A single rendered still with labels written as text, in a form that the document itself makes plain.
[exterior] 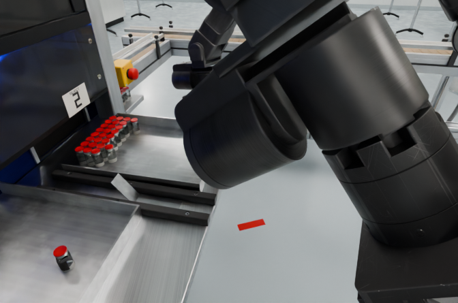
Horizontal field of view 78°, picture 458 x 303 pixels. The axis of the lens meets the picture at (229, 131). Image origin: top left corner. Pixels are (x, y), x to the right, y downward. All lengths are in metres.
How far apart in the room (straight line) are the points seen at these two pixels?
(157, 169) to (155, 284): 0.29
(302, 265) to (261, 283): 0.23
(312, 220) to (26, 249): 1.47
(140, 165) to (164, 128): 0.18
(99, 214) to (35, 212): 0.14
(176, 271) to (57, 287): 0.19
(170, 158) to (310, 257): 1.09
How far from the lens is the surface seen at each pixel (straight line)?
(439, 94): 1.80
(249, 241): 1.67
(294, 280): 1.58
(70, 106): 0.82
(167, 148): 0.81
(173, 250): 0.58
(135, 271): 0.57
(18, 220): 0.74
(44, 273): 0.63
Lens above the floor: 1.35
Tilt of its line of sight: 33 degrees down
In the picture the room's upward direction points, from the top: straight up
